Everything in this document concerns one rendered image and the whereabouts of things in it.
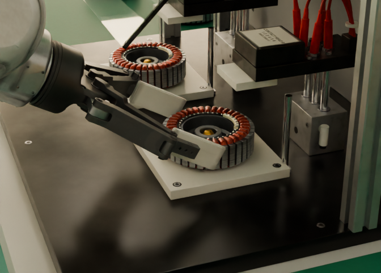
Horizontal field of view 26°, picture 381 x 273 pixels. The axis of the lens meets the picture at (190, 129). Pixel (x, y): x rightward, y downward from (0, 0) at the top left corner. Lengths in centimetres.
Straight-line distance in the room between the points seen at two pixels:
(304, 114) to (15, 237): 38
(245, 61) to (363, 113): 20
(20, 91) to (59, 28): 66
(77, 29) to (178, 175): 61
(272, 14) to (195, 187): 51
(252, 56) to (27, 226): 32
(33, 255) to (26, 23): 32
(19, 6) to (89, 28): 86
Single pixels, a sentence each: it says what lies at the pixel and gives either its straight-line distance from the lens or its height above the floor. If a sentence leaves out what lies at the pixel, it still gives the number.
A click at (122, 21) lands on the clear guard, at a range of 74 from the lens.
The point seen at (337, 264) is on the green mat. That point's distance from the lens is 88.
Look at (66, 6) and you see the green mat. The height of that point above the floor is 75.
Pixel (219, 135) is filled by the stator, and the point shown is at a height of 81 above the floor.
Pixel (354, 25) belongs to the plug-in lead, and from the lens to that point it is 101.
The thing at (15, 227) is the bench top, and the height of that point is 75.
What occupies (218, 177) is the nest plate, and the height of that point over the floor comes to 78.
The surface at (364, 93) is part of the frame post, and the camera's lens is 83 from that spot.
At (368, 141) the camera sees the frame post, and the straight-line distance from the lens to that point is 85.
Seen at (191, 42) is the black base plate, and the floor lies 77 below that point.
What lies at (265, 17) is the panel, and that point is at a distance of 141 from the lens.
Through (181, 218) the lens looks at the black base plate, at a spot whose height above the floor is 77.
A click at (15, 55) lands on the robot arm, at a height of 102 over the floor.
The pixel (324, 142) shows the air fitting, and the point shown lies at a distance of 102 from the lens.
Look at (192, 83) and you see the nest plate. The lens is 120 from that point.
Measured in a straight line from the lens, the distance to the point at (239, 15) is 123.
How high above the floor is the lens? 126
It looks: 27 degrees down
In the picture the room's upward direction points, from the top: straight up
